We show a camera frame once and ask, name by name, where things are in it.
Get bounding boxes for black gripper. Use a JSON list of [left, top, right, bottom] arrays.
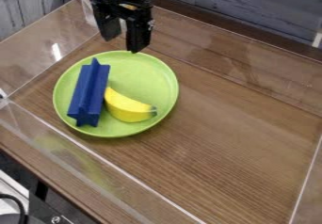
[[90, 0, 152, 54]]

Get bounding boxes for yellow toy banana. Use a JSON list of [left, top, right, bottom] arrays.
[[104, 87, 157, 122]]

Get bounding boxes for lime green round plate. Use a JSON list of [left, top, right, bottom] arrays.
[[53, 51, 179, 137]]

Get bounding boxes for blue star-shaped block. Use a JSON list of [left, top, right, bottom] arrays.
[[66, 58, 110, 127]]

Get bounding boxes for clear acrylic tray walls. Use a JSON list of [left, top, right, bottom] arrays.
[[0, 0, 322, 224]]

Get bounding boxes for clear acrylic corner bracket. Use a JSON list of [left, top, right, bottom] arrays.
[[80, 0, 96, 27]]

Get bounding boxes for black cable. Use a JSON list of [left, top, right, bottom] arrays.
[[0, 193, 29, 224]]

